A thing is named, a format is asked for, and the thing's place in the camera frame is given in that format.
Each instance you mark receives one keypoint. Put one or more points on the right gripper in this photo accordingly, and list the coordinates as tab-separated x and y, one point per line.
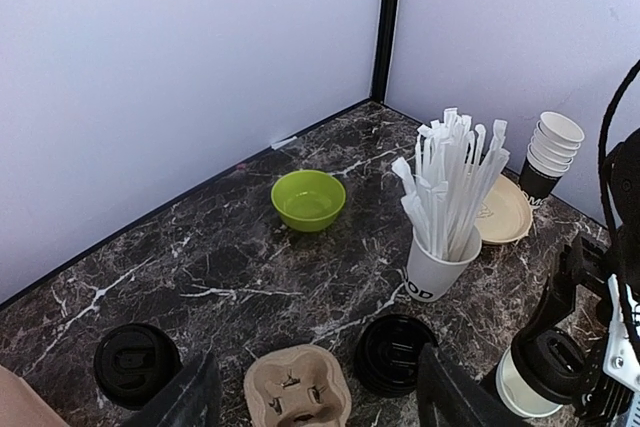
584	262

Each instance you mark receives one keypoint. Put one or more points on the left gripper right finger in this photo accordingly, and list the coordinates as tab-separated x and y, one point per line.
447	396

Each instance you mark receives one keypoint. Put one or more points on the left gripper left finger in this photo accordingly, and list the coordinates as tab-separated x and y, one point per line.
191	398

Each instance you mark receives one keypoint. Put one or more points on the single black lid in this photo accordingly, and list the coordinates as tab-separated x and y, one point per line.
133	363
550	364

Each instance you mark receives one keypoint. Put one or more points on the stack of black lids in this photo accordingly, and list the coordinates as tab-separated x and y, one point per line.
386	359

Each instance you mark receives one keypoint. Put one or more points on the brown pulp cup carrier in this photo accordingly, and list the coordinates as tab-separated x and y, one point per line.
303	385

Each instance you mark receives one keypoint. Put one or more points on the stack of paper cups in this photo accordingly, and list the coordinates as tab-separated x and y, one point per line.
550	153

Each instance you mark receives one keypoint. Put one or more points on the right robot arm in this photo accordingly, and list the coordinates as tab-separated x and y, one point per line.
618	175

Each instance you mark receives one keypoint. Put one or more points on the white cup holding straws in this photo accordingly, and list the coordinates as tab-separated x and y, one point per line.
426	278

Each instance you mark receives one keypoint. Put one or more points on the beige plate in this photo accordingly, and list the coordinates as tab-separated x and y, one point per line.
505	215

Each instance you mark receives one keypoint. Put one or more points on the brown paper bag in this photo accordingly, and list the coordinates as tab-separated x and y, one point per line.
21	406

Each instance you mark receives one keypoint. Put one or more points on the bundle of white wrapped straws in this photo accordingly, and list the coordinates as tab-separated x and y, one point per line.
456	162

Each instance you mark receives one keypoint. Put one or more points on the green bowl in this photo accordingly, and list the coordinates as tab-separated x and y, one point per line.
308	200

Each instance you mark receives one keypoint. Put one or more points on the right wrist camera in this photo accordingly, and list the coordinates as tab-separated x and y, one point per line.
620	361

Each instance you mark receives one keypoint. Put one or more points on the right black frame post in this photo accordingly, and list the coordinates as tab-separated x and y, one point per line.
384	50

